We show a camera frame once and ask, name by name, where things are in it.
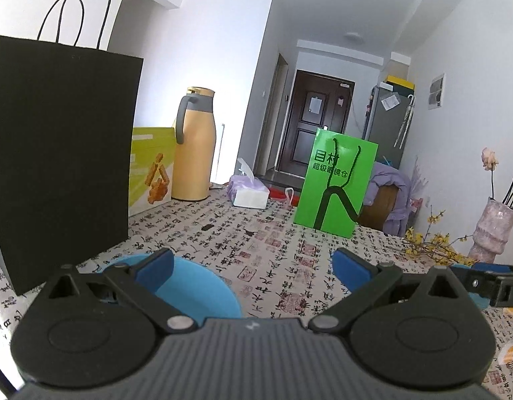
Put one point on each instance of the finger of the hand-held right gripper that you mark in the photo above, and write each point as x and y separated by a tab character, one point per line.
498	270
475	285

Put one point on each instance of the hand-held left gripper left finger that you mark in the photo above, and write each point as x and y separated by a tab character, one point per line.
156	268

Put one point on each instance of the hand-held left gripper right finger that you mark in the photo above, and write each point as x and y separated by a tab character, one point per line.
352	268

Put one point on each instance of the blue bowl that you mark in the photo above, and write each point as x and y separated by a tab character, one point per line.
481	300
206	296

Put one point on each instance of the person's right hand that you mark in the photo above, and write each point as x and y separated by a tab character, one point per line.
512	341

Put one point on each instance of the pink ceramic vase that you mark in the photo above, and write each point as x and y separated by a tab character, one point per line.
489	233

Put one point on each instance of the wooden chair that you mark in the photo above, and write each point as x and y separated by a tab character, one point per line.
377	208

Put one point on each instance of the yellow flower branch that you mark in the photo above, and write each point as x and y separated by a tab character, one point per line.
419	246

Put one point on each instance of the green paper bag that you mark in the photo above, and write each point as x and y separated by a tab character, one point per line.
364	200

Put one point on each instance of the calligraphy print tablecloth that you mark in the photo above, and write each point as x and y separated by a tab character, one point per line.
273	250

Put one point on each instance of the purple jacket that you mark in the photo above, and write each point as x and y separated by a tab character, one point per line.
389	179

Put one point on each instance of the yellow-green gift box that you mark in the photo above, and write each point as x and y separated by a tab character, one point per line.
150	166

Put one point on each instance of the red plastic bag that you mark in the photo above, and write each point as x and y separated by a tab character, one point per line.
277	193

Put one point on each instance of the dried purple grass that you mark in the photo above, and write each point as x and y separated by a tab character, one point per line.
419	179

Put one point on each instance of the tissue pack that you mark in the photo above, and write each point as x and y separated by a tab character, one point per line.
250	196

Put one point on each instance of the tan thermos jug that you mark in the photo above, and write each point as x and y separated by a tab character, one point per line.
196	154

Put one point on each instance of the dark brown door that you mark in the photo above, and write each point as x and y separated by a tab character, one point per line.
306	141

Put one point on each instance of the grey refrigerator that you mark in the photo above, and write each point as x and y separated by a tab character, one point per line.
385	133

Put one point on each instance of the black paper bag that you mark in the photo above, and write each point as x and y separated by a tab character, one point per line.
60	154

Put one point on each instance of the white umbrella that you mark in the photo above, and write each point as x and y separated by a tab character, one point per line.
404	121

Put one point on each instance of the yellow box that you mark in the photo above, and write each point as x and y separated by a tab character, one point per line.
400	82

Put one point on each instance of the ceiling lamp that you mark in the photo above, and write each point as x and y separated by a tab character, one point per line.
354	37

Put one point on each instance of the wall panel box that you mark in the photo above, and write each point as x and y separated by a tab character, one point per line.
435	91

